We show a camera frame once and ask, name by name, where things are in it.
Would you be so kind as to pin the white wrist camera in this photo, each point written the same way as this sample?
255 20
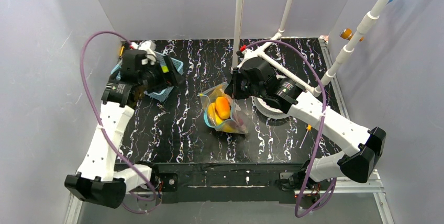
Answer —
245 54
149 47

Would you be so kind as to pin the clear zip top bag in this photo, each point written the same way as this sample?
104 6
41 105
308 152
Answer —
209 96

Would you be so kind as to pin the yellow banana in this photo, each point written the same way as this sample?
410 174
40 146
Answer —
213 115
230 126

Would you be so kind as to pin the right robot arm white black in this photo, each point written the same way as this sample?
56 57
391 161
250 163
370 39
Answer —
360 147

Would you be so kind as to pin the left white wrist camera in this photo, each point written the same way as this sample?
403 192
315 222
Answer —
149 47

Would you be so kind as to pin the white pvc pipe frame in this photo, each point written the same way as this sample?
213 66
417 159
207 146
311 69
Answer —
268 18

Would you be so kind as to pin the orange yellow pepper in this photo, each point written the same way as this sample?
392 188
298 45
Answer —
223 107

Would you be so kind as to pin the blue plastic basket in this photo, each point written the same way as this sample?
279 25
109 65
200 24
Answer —
161 95

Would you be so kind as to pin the orange knob on wall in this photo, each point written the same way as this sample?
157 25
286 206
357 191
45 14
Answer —
346 34

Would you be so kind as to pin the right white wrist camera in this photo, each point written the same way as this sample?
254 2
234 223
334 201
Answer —
245 54

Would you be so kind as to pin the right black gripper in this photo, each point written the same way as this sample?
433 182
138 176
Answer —
234 86

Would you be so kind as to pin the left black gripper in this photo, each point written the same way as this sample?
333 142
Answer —
169 75

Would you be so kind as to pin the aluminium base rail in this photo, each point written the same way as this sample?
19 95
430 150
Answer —
241 193

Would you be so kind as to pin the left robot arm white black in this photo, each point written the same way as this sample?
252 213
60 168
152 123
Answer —
96 181

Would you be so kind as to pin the yellow handled screwdriver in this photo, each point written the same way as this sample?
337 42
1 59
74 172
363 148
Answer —
308 129

